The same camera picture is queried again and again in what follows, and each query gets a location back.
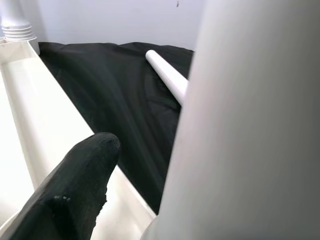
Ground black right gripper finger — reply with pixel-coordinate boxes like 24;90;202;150
7;132;121;240

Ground white plastic table leg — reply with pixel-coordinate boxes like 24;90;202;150
145;49;189;107
142;0;320;240
0;0;38;43

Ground white plastic table top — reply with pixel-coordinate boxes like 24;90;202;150
0;39;161;240

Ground black tablecloth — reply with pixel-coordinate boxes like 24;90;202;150
37;41;196;216

